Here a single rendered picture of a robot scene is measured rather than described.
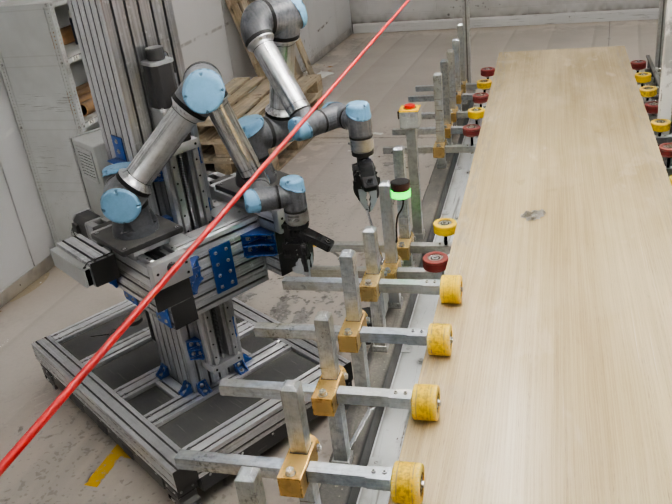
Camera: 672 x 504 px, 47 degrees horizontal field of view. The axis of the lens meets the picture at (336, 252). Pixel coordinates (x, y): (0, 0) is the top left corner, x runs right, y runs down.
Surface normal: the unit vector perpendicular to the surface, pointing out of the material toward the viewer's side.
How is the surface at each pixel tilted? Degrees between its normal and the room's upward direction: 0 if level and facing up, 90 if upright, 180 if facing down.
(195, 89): 85
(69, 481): 0
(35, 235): 90
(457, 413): 0
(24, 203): 90
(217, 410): 0
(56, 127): 90
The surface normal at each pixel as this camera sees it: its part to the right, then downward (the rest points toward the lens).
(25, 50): -0.31, 0.47
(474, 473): -0.11, -0.88
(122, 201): 0.10, 0.52
